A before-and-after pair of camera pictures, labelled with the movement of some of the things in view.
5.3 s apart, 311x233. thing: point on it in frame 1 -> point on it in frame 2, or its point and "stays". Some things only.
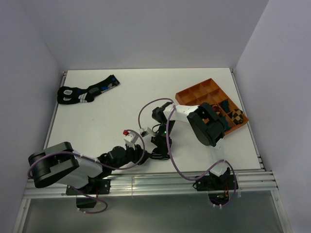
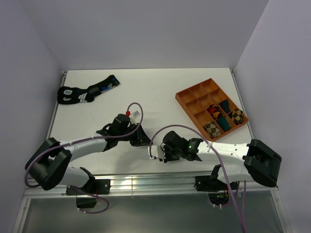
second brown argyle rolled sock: (237, 116) stays
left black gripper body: (131, 155) -> (133, 138)
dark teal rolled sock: (225, 104) stays
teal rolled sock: (227, 126) stays
